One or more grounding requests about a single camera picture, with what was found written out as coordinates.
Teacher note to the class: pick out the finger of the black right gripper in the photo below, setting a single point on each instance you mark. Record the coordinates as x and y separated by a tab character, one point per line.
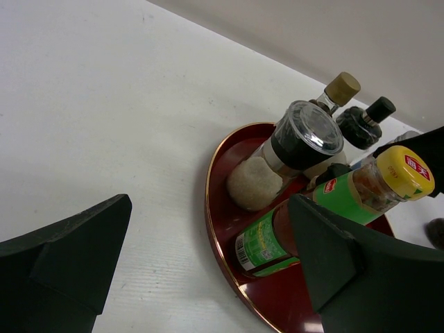
428	146

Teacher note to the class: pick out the black cap clear bottle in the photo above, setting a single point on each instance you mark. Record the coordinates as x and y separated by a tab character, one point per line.
360	129

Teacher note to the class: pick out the small yellow label bottle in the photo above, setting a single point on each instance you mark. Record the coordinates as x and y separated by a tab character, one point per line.
341	90

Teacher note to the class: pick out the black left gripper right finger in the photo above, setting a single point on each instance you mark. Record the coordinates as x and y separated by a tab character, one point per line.
361	280

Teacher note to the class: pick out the blue label granule bottle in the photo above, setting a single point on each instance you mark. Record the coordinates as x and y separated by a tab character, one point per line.
407	135

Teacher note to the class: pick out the red round tray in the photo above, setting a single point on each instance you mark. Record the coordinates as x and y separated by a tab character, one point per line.
280	300

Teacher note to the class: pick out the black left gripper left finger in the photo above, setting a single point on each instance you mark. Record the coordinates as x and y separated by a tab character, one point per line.
57	278

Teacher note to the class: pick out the green label sauce bottle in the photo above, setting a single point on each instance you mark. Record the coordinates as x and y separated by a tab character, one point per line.
272	243

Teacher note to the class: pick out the small black label spice bottle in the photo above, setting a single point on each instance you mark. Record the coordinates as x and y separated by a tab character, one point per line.
333	171

